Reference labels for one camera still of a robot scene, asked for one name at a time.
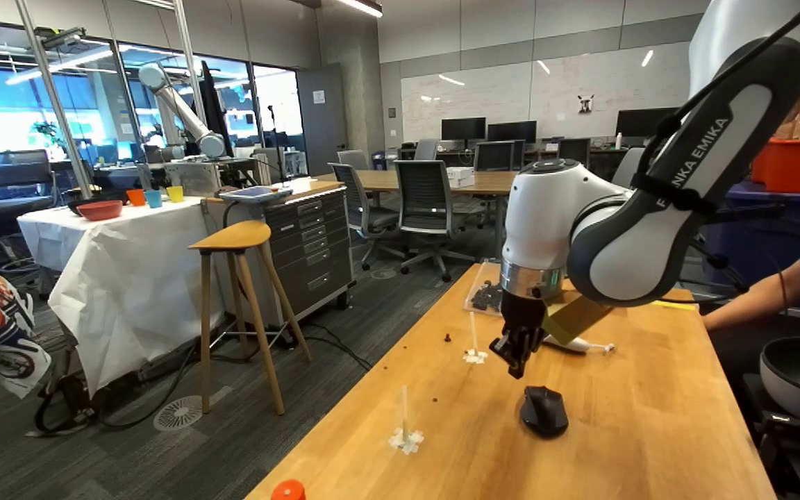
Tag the white cloth covered table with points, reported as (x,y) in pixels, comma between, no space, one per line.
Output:
(125,286)

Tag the far white plastic stand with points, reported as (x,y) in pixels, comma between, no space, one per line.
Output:
(474,351)

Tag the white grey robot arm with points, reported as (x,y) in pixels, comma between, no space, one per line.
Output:
(624,244)

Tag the white marker pen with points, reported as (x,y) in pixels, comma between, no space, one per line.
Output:
(579,345)

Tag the grey mesh office chair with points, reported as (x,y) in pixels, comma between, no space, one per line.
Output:
(425,213)

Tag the person forearm at table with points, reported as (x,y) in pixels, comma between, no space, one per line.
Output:
(758,300)

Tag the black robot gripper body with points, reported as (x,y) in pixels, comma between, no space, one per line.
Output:
(522,322)

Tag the wooden bar stool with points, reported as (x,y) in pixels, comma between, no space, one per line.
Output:
(238,241)

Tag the black computer mouse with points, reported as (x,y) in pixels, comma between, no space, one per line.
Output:
(542,411)

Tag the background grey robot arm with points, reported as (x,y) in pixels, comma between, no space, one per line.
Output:
(192,125)

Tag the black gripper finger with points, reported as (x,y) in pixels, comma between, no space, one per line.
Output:
(499,348)
(518,362)

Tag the red bowl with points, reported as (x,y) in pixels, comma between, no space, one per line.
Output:
(101,208)

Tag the grey drawer cabinet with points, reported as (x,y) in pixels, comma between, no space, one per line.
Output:
(310,244)

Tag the orange round object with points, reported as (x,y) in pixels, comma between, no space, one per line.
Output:
(289,488)

